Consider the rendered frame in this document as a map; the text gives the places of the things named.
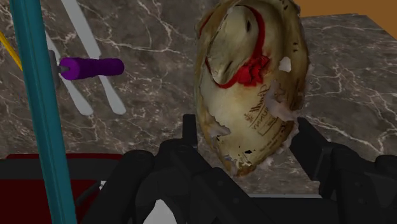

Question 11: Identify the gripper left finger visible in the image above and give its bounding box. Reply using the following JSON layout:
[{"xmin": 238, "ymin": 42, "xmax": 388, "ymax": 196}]
[{"xmin": 81, "ymin": 114, "xmax": 274, "ymax": 224}]

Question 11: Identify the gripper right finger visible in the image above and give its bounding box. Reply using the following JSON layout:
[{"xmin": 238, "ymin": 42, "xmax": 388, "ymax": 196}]
[{"xmin": 289, "ymin": 117, "xmax": 397, "ymax": 224}]

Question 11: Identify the dark red black block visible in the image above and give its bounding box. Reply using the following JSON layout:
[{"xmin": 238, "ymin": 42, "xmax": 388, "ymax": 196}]
[{"xmin": 0, "ymin": 153, "xmax": 123, "ymax": 224}]

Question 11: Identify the teal pole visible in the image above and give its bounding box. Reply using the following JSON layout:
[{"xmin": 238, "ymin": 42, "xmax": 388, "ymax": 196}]
[{"xmin": 9, "ymin": 0, "xmax": 78, "ymax": 224}]

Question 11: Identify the yellow rod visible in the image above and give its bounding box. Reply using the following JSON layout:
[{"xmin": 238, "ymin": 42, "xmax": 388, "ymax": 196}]
[{"xmin": 0, "ymin": 31, "xmax": 24, "ymax": 71}]

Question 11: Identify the purple handled tool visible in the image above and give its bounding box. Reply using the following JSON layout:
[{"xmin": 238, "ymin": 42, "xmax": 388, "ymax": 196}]
[{"xmin": 48, "ymin": 49, "xmax": 125, "ymax": 91}]

